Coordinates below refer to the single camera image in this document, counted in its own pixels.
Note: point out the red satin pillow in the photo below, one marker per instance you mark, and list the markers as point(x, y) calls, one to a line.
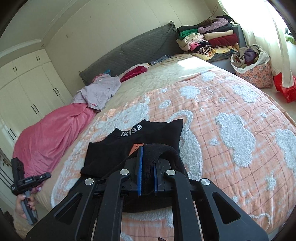
point(132, 73)

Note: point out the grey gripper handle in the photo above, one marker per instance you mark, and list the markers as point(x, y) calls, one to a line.
point(30, 214)

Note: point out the dark bedside cabinet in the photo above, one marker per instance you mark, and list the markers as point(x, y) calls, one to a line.
point(222, 56)

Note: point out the light purple garment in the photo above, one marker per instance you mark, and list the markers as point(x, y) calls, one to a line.
point(99, 92)

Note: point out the stack of folded clothes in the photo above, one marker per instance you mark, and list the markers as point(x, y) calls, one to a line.
point(200, 40)

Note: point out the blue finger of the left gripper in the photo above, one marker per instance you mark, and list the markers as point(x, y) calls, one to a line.
point(45, 176)

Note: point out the white curtain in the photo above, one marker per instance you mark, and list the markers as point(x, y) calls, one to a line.
point(262, 25)

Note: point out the white wardrobe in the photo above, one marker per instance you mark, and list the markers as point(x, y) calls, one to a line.
point(30, 89)

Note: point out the peach white patterned bedspread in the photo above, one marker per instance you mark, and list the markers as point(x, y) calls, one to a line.
point(234, 134)

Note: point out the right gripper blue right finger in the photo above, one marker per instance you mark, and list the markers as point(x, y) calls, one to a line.
point(155, 179)

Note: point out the floral basket of clothes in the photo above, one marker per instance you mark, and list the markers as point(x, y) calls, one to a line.
point(252, 63)

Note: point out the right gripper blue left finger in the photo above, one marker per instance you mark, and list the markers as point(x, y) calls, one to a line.
point(139, 170)

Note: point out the grey quilted headboard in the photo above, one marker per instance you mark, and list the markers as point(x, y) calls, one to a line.
point(144, 48)

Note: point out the black IKISS sweatshirt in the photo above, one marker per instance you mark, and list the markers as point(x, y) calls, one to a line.
point(159, 141)

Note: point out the pink blanket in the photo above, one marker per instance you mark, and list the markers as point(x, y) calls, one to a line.
point(40, 147)

